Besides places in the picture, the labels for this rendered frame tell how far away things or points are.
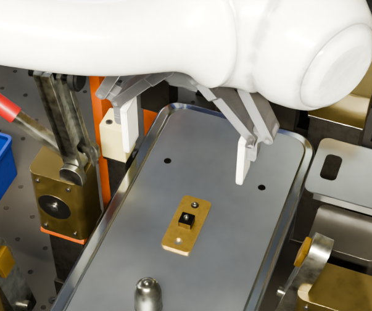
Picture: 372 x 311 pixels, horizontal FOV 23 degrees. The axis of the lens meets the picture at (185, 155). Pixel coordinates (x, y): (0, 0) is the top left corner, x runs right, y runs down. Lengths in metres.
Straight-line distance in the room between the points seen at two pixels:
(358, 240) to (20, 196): 0.64
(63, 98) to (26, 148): 0.59
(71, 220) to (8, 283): 0.17
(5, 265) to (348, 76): 0.49
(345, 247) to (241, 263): 0.14
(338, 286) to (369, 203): 0.17
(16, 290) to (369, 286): 0.40
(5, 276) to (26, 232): 0.50
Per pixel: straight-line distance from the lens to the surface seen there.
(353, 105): 1.22
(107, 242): 1.11
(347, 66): 0.64
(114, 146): 1.16
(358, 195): 1.17
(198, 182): 1.16
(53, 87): 1.00
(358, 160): 1.21
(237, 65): 0.64
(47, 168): 1.12
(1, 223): 1.53
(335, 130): 1.27
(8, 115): 1.09
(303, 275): 0.99
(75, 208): 1.14
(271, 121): 0.94
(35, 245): 1.49
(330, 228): 1.16
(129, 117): 1.00
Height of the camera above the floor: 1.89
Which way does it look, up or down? 49 degrees down
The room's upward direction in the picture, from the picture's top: straight up
